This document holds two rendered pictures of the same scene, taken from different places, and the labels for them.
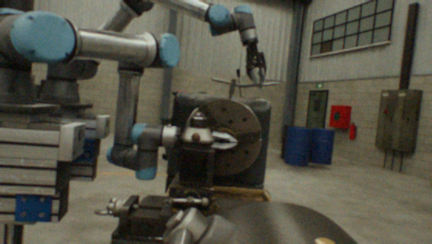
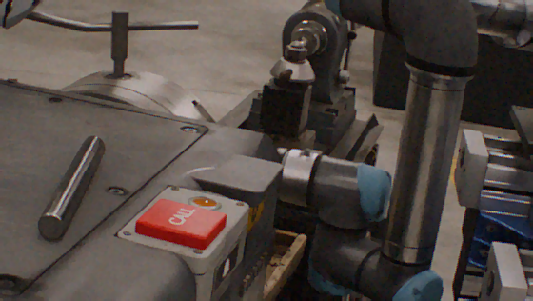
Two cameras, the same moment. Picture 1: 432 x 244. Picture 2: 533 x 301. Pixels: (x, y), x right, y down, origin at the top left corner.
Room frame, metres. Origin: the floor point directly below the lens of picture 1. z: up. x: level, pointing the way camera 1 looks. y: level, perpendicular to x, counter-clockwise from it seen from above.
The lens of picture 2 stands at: (2.57, 0.44, 1.60)
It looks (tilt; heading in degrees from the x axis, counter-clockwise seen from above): 18 degrees down; 193
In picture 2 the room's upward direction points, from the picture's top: 8 degrees clockwise
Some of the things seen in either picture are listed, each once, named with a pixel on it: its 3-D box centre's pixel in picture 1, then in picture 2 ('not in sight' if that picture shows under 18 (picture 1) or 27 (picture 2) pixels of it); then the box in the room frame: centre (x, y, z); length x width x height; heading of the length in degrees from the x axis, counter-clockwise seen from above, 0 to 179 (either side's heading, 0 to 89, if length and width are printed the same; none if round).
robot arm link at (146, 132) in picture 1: (148, 136); (349, 190); (1.12, 0.23, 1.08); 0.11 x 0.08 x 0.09; 90
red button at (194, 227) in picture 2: not in sight; (181, 227); (1.79, 0.20, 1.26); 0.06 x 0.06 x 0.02; 1
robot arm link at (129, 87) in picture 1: (127, 102); (427, 146); (1.19, 0.33, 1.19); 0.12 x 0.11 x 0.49; 147
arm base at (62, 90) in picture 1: (61, 89); not in sight; (1.33, 0.65, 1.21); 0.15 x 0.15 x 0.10
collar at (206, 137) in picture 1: (197, 134); (293, 69); (0.73, 0.04, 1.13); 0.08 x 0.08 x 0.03
